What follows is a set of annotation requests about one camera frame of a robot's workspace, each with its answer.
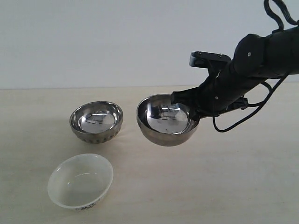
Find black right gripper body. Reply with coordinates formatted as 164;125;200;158
198;60;263;117

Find smooth stainless steel bowl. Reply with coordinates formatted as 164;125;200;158
136;94;199;147

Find ribbed stainless steel bowl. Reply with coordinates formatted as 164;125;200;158
69;101;123;144

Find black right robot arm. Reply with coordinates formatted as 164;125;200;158
171;27;299;117

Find white ceramic bowl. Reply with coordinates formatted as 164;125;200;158
47;154;114;210

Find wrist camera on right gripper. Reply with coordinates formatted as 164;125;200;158
189;51;231;70

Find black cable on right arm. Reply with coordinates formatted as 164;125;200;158
211;0;299;133

